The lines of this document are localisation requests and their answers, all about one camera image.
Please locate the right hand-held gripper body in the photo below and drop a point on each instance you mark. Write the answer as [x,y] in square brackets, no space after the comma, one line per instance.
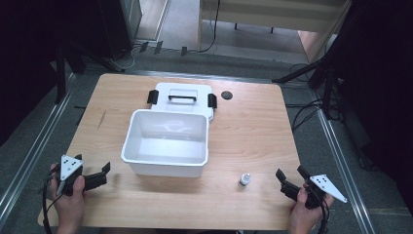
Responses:
[324,185]

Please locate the person's left hand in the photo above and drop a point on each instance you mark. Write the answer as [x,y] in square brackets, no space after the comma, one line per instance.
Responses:
[69,208]

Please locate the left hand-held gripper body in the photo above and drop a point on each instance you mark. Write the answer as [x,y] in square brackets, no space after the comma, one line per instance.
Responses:
[68,165]

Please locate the black round table grommet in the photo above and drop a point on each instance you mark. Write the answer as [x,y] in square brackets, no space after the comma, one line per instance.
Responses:
[226,95]

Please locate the metal floor rail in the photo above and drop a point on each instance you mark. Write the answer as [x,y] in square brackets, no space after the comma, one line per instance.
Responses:
[32,156]
[344,169]

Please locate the black metal stand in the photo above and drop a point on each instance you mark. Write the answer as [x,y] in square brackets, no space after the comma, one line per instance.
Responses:
[60,71]

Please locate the dark cabinet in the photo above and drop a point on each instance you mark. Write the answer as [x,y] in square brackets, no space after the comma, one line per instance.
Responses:
[120,22]

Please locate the person's right hand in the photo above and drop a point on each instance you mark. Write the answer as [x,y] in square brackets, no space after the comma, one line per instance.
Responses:
[303,217]

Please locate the black tripod stand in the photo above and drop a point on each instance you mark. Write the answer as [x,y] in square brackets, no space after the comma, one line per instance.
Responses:
[326,81]

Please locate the white plastic storage box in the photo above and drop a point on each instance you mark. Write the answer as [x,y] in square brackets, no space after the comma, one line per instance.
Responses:
[165,152]

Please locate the small white bottle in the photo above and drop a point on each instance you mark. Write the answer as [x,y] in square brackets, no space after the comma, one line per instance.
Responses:
[244,180]

